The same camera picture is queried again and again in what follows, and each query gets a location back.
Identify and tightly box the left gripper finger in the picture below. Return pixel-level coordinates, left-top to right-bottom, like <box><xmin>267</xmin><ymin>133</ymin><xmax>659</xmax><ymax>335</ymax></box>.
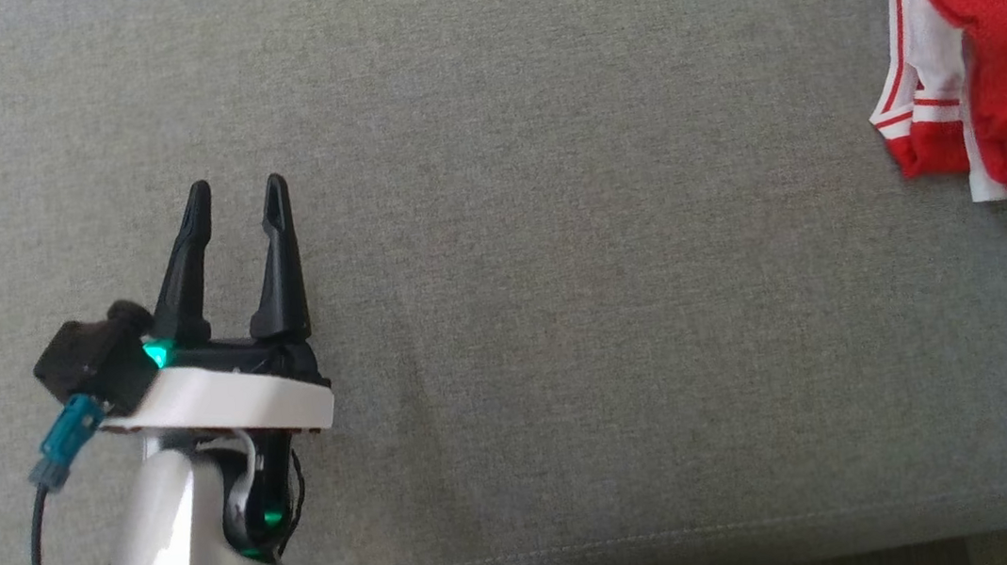
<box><xmin>232</xmin><ymin>169</ymin><xmax>315</xmax><ymax>348</ymax></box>
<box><xmin>133</xmin><ymin>178</ymin><xmax>230</xmax><ymax>356</ymax></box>

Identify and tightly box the large grey sofa cushion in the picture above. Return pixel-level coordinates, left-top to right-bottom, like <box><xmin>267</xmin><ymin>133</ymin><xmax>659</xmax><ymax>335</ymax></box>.
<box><xmin>0</xmin><ymin>0</ymin><xmax>1007</xmax><ymax>565</ymax></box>

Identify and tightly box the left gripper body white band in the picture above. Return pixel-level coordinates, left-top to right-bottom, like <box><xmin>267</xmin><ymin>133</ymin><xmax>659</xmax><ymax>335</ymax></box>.
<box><xmin>92</xmin><ymin>326</ymin><xmax>339</xmax><ymax>458</ymax></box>

